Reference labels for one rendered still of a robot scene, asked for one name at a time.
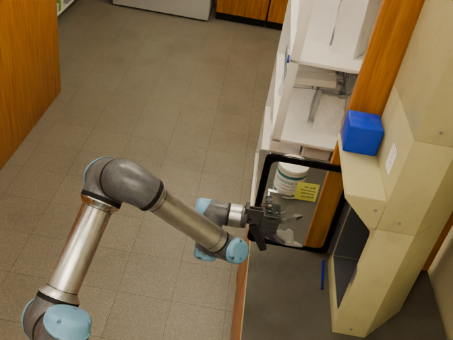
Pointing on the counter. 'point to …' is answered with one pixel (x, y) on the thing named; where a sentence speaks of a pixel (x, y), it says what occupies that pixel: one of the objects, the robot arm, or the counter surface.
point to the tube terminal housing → (397, 227)
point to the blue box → (361, 133)
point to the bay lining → (352, 237)
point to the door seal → (304, 165)
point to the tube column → (429, 75)
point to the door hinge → (339, 228)
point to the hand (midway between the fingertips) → (302, 232)
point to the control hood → (363, 185)
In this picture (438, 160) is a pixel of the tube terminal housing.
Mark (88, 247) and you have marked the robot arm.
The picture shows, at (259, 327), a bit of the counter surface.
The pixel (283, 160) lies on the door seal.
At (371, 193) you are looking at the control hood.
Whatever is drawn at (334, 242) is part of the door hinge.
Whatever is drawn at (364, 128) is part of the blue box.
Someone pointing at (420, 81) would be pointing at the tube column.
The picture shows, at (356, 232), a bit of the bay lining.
